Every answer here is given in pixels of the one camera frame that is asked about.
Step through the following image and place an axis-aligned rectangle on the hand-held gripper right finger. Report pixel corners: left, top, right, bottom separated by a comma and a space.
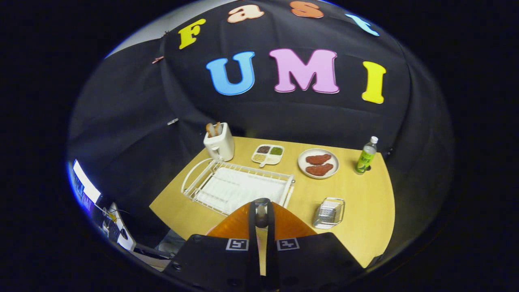
266, 200, 363, 290

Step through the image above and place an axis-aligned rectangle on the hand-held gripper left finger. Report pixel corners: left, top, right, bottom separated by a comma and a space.
164, 199, 261, 290

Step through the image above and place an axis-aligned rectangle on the wooden handle spoon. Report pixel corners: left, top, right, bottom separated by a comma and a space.
255, 203, 269, 228

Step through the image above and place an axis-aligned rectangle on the white wire dish rack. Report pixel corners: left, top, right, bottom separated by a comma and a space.
181, 158, 296, 216

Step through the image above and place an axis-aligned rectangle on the metal wire basket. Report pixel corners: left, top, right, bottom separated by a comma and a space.
312, 198, 345, 230

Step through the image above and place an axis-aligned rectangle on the white divided dish with beans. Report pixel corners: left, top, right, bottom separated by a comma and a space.
251, 144, 285, 167

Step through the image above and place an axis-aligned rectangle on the white plate with meat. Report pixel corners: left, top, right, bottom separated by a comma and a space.
298, 148, 340, 179

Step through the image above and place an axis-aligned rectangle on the white toaster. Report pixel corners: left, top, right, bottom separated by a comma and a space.
203, 122, 235, 162

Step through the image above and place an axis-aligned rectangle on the green label drink bottle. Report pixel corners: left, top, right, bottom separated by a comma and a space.
354, 136, 379, 175

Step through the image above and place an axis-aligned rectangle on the black backdrop cloth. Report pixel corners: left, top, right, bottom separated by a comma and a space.
67, 0, 455, 268

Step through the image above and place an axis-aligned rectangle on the computer monitor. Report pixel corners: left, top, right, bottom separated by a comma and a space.
72, 159, 102, 211

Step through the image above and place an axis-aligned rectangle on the white equipment with cables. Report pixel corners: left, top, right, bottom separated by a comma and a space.
101, 203, 136, 252

